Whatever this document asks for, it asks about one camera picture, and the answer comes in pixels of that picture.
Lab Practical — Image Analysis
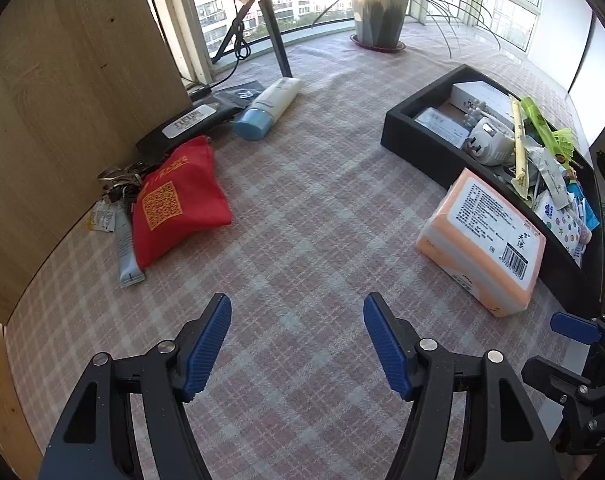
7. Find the grey squeeze tube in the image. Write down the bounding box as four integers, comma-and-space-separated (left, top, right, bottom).
114, 210, 146, 289

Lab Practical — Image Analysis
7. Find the small yellow white sachet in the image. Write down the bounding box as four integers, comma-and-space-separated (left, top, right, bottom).
87, 199, 117, 233

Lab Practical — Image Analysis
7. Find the clear blister packet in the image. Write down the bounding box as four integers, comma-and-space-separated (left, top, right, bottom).
413, 107, 471, 148

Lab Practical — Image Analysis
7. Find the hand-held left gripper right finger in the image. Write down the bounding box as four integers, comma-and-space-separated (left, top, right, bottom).
363, 292, 563, 480

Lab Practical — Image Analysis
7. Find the white charger adapter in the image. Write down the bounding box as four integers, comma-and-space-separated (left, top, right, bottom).
461, 116, 516, 166

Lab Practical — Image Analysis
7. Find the black tripod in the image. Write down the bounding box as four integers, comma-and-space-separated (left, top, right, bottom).
212, 0, 293, 78

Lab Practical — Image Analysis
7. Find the white cardboard box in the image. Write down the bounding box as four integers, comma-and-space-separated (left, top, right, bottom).
450, 81, 518, 121

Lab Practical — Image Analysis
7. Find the yellow shuttlecock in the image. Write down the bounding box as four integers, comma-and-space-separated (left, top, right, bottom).
550, 127, 581, 163

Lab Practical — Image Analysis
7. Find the red fabric pouch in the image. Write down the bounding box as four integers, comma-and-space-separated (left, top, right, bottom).
131, 135, 233, 271

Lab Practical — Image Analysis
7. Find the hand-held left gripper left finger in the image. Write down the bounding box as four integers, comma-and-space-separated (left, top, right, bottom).
37, 292, 233, 480

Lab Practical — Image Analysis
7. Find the brown plant saucer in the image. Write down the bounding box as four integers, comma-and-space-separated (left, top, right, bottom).
350, 34, 407, 54

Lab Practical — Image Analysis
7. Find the black storage tray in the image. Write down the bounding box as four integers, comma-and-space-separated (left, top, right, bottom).
381, 63, 605, 318

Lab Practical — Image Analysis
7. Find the yellow chopsticks wrapper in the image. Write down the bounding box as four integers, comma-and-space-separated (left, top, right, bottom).
510, 95, 529, 196

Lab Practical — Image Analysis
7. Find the green tube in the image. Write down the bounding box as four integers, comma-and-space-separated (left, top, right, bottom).
520, 96, 558, 148

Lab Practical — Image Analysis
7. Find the black cable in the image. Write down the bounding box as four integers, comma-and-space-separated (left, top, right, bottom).
180, 0, 253, 96

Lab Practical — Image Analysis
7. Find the plaid tablecloth desktop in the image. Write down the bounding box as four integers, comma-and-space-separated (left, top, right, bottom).
5, 25, 605, 480

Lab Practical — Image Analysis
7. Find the orange tissue pack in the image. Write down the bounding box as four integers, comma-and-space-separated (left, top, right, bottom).
415, 167, 547, 318

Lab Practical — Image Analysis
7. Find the large wooden board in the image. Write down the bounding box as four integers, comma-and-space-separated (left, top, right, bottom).
0, 0, 193, 326

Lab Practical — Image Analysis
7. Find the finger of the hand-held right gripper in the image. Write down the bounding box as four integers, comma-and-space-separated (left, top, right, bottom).
521, 355, 596, 413
550, 311, 605, 348

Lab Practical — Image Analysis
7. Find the light wood plank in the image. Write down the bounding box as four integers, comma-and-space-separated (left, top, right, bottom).
0, 310, 44, 468

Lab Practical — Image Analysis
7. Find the white tube blue cap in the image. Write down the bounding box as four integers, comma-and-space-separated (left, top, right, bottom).
232, 77, 302, 142

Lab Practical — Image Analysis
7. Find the black flat packet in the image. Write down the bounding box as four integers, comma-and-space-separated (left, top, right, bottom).
212, 80, 266, 111

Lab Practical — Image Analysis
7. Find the bunch of keys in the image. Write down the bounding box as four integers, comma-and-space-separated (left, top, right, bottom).
97, 160, 148, 216

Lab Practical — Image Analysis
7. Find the black power bank white label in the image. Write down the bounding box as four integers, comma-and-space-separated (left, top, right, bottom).
136, 101, 236, 158

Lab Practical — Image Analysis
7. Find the potted plant grey pot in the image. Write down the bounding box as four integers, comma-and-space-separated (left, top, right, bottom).
310, 0, 503, 58

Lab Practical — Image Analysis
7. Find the white window frame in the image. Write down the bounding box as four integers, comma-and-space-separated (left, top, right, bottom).
132, 0, 548, 86

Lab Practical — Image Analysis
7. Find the pile of small packets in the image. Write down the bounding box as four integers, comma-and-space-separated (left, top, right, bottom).
530, 160, 601, 266

